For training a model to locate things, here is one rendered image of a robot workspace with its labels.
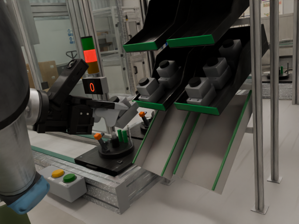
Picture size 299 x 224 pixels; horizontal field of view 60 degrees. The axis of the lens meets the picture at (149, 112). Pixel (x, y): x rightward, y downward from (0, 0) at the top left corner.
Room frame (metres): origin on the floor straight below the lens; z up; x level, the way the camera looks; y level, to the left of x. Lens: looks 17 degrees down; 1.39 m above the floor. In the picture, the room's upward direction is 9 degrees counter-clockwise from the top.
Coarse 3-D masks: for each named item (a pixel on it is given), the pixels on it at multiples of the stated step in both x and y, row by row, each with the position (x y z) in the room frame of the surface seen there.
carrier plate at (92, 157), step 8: (136, 144) 0.97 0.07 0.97; (88, 152) 0.96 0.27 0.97; (96, 152) 0.95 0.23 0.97; (136, 152) 0.89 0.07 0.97; (80, 160) 0.90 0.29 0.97; (88, 160) 0.89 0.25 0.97; (96, 160) 0.88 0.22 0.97; (104, 160) 0.87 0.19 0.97; (112, 160) 0.86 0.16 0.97; (128, 160) 0.84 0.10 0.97; (104, 168) 0.81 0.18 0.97; (112, 168) 0.80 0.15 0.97; (120, 168) 0.79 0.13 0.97
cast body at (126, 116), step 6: (114, 96) 0.64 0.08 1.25; (120, 96) 0.65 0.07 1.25; (120, 102) 0.62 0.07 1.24; (126, 102) 0.63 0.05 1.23; (132, 108) 0.64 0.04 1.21; (120, 114) 0.61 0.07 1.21; (126, 114) 0.63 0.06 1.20; (132, 114) 0.64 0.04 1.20; (120, 120) 0.61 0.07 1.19; (126, 120) 0.62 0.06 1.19; (114, 126) 0.64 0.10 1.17; (120, 126) 0.61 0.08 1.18
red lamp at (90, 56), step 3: (84, 51) 1.13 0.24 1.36; (87, 51) 1.13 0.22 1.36; (90, 51) 1.13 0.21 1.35; (93, 51) 1.14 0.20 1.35; (84, 54) 1.14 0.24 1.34; (87, 54) 1.13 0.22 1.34; (90, 54) 1.13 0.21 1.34; (93, 54) 1.13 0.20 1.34; (87, 57) 1.13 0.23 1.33; (90, 57) 1.13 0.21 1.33; (93, 57) 1.13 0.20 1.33; (96, 57) 1.15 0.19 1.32; (87, 60) 1.13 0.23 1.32; (90, 60) 1.13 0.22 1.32; (93, 60) 1.13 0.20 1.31; (96, 60) 1.14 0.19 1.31
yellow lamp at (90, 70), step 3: (87, 63) 1.13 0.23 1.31; (90, 63) 1.13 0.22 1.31; (93, 63) 1.13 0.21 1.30; (96, 63) 1.14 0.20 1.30; (90, 66) 1.13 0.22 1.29; (93, 66) 1.13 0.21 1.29; (96, 66) 1.13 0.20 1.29; (87, 69) 1.14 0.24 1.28; (90, 69) 1.13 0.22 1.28; (93, 69) 1.13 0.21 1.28; (96, 69) 1.13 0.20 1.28; (90, 72) 1.13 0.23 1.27; (93, 72) 1.13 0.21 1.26; (96, 72) 1.13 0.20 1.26
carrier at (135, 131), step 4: (152, 112) 1.13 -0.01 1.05; (148, 116) 1.25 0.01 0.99; (152, 116) 1.12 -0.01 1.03; (148, 120) 1.17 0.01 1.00; (140, 124) 1.21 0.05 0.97; (144, 124) 1.14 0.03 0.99; (132, 128) 1.16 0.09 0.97; (136, 128) 1.16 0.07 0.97; (140, 128) 1.12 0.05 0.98; (144, 128) 1.09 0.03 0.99; (132, 132) 1.11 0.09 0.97; (136, 132) 1.10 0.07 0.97; (140, 132) 1.10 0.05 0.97; (144, 132) 1.08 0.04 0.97; (128, 136) 1.08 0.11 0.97; (132, 136) 1.07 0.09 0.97; (136, 136) 1.05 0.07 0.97; (140, 136) 1.05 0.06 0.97; (144, 136) 1.04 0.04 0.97
